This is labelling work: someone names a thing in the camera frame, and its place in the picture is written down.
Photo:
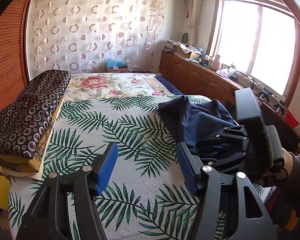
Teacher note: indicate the long wooden cabinet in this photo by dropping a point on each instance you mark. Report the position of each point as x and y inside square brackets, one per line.
[193, 79]

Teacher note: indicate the navy printed t-shirt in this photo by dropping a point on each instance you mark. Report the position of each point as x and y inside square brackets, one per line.
[197, 124]

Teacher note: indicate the navy circle-pattern folded fabric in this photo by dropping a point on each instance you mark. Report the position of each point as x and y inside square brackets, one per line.
[24, 122]

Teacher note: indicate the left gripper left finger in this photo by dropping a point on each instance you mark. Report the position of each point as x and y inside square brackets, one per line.
[103, 166]

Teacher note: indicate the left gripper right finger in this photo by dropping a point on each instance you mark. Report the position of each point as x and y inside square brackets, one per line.
[191, 168]

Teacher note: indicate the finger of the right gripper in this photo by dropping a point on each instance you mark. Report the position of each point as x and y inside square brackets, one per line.
[233, 132]
[232, 163]

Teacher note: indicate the window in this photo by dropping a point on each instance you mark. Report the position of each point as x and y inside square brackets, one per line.
[261, 39]

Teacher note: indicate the white bottle green cap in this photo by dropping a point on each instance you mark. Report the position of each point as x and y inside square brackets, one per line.
[231, 70]

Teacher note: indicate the tied window curtain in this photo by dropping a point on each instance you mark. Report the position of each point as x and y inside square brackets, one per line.
[193, 18]

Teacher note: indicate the wooden louvered wardrobe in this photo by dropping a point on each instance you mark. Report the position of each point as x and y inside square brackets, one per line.
[14, 76]

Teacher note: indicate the palm leaf blanket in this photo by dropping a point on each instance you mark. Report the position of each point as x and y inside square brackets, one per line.
[146, 197]

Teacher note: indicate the circle-pattern sheer curtain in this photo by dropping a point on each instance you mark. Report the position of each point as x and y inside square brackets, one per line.
[84, 36]

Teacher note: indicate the floral quilt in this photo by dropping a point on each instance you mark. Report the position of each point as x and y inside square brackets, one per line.
[112, 85]

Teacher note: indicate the person's right hand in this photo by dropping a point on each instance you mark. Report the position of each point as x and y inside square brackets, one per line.
[288, 165]

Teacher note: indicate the navy blue bed sheet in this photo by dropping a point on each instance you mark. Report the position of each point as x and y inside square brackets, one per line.
[173, 90]

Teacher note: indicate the cardboard box on cabinet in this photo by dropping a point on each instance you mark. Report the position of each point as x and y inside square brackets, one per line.
[188, 52]

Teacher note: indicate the blue tissue box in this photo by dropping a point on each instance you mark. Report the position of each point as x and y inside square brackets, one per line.
[114, 66]

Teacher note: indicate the pink jug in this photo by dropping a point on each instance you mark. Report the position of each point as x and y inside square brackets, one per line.
[216, 64]

